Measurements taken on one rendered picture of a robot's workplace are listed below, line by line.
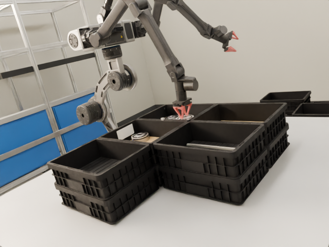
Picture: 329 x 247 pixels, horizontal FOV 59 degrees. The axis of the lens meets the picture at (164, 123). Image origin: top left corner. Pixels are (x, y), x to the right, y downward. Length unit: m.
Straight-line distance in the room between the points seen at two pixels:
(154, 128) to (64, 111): 1.97
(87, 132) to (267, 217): 2.85
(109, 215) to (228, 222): 0.46
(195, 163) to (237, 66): 3.64
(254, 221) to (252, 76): 3.70
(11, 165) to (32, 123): 0.47
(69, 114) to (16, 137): 0.63
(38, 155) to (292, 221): 2.74
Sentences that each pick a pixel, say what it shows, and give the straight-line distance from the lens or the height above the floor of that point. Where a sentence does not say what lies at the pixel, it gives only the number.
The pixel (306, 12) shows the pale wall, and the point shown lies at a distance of 4.33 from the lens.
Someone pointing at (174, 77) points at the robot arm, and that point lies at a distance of 1.50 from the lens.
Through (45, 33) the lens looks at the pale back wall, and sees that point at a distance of 4.50.
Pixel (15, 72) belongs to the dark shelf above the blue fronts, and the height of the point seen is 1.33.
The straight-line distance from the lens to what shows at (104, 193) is 1.16.
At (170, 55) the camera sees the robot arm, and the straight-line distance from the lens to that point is 1.50.
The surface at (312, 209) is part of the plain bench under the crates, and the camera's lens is 1.16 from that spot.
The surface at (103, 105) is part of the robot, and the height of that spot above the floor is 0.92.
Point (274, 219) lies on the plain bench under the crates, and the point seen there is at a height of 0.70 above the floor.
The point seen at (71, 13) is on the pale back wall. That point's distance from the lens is 4.81.
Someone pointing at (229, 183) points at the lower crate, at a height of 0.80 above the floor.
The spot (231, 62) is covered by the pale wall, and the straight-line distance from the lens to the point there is 4.74.
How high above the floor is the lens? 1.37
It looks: 17 degrees down
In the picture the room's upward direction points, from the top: 12 degrees counter-clockwise
